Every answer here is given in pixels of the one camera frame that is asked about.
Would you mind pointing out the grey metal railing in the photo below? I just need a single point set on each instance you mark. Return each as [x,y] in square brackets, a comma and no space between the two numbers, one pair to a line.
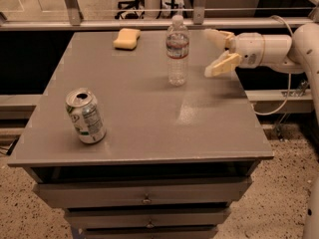
[87,15]

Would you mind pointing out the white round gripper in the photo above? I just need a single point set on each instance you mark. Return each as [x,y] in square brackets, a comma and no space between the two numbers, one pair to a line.
[249,50]

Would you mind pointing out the black office chair base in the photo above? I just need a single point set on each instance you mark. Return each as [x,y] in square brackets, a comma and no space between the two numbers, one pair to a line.
[129,10]

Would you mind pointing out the grey drawer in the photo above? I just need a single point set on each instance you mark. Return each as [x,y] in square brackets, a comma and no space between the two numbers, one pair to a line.
[142,193]
[153,233]
[148,218]

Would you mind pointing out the bottom grey drawer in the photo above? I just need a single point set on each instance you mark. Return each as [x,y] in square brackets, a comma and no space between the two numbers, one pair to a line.
[153,233]

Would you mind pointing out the yellow sponge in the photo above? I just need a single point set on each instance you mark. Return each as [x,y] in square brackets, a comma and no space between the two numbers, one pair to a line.
[127,39]

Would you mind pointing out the top grey drawer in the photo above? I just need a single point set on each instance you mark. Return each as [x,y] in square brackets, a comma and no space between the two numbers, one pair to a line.
[142,193]

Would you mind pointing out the silver green soda can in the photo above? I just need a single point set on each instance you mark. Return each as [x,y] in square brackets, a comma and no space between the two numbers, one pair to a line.
[83,111]

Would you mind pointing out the grey drawer cabinet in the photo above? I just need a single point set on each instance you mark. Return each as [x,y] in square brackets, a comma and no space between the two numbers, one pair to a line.
[203,129]

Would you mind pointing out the clear plastic water bottle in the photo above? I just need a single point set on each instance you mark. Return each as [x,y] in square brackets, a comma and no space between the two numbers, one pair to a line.
[177,48]

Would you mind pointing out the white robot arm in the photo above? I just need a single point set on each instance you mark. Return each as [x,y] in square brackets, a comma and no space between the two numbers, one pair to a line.
[294,54]

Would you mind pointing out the middle grey drawer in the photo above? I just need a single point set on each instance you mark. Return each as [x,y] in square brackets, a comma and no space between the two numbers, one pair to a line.
[148,218]

